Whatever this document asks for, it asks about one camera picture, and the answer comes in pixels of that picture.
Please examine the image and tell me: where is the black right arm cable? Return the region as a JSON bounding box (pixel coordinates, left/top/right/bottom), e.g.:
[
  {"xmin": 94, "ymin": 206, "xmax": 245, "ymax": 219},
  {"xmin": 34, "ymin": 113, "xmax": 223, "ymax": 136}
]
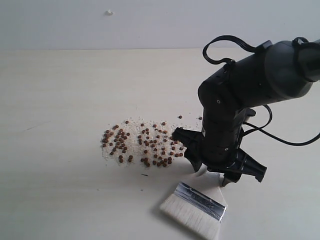
[{"xmin": 242, "ymin": 103, "xmax": 320, "ymax": 146}]

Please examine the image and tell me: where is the white wooden paint brush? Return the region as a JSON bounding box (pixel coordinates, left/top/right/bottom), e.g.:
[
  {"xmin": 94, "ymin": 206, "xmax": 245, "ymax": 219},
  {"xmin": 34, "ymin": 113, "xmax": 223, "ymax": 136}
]
[{"xmin": 159, "ymin": 170, "xmax": 228, "ymax": 240}]

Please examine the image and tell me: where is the pile of brown pellets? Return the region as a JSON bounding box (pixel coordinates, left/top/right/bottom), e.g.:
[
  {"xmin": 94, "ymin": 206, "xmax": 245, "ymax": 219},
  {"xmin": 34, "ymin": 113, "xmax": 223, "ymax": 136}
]
[{"xmin": 100, "ymin": 118, "xmax": 186, "ymax": 169}]

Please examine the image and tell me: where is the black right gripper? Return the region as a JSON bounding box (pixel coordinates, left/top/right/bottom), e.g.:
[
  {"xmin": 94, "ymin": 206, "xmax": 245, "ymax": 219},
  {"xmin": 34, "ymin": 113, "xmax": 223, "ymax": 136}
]
[{"xmin": 172, "ymin": 108, "xmax": 267, "ymax": 187}]

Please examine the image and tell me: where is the small white wall fixture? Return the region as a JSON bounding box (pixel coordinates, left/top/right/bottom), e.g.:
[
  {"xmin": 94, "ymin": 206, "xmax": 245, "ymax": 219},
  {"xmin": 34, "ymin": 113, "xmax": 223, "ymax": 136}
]
[{"xmin": 106, "ymin": 9, "xmax": 114, "ymax": 16}]

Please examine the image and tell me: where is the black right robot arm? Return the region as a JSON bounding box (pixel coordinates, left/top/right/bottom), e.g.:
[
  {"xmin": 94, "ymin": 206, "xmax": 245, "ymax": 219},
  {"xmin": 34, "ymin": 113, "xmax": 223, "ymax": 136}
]
[{"xmin": 172, "ymin": 35, "xmax": 320, "ymax": 185}]

